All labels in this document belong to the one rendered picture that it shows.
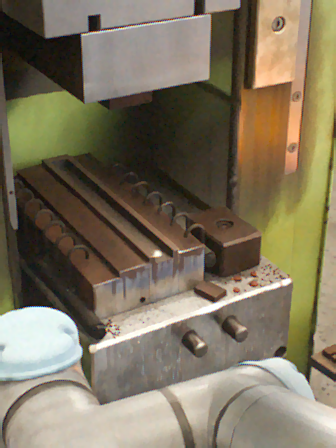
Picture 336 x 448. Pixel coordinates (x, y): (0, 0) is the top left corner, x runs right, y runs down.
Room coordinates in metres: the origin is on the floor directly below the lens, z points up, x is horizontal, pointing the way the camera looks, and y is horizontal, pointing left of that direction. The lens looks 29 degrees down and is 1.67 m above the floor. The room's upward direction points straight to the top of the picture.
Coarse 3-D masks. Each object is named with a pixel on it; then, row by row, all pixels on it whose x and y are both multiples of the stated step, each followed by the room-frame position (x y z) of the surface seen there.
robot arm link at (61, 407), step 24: (48, 384) 0.47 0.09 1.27; (72, 384) 0.48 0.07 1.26; (24, 408) 0.45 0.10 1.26; (48, 408) 0.45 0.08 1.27; (72, 408) 0.45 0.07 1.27; (96, 408) 0.45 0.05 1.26; (120, 408) 0.45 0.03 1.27; (144, 408) 0.45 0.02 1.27; (168, 408) 0.45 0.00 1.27; (24, 432) 0.43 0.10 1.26; (48, 432) 0.42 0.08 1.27; (72, 432) 0.42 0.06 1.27; (96, 432) 0.42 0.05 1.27; (120, 432) 0.42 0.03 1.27; (144, 432) 0.43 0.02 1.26; (168, 432) 0.43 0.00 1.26
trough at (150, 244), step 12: (60, 168) 1.44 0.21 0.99; (72, 168) 1.43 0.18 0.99; (72, 180) 1.39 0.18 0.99; (84, 180) 1.38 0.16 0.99; (96, 192) 1.34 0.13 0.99; (108, 204) 1.29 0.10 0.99; (120, 204) 1.27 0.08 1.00; (120, 216) 1.25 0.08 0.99; (132, 216) 1.23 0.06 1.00; (132, 228) 1.20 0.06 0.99; (144, 228) 1.19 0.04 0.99; (144, 240) 1.16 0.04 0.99; (156, 240) 1.15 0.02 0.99; (168, 252) 1.12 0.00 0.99
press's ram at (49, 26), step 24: (0, 0) 1.14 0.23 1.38; (24, 0) 1.06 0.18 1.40; (48, 0) 1.02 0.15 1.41; (72, 0) 1.03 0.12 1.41; (96, 0) 1.05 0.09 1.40; (120, 0) 1.07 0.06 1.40; (144, 0) 1.09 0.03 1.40; (168, 0) 1.10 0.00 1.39; (192, 0) 1.12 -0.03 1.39; (216, 0) 1.14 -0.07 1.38; (24, 24) 1.07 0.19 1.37; (48, 24) 1.02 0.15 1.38; (72, 24) 1.03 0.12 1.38; (96, 24) 1.06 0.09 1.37; (120, 24) 1.07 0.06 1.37
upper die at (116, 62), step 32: (0, 32) 1.30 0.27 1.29; (32, 32) 1.18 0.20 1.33; (96, 32) 1.05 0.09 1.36; (128, 32) 1.07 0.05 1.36; (160, 32) 1.10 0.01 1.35; (192, 32) 1.12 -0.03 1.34; (32, 64) 1.19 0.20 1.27; (64, 64) 1.09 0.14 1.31; (96, 64) 1.05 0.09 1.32; (128, 64) 1.07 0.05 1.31; (160, 64) 1.10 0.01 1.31; (192, 64) 1.12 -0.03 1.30; (96, 96) 1.05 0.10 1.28
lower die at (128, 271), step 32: (96, 160) 1.46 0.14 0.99; (32, 192) 1.35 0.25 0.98; (64, 192) 1.33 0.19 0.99; (128, 192) 1.33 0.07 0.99; (64, 224) 1.23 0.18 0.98; (96, 224) 1.21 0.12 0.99; (160, 224) 1.21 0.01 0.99; (64, 256) 1.13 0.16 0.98; (96, 256) 1.12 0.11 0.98; (128, 256) 1.11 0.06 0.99; (192, 256) 1.13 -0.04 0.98; (96, 288) 1.04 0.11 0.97; (128, 288) 1.07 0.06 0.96; (160, 288) 1.10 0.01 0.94
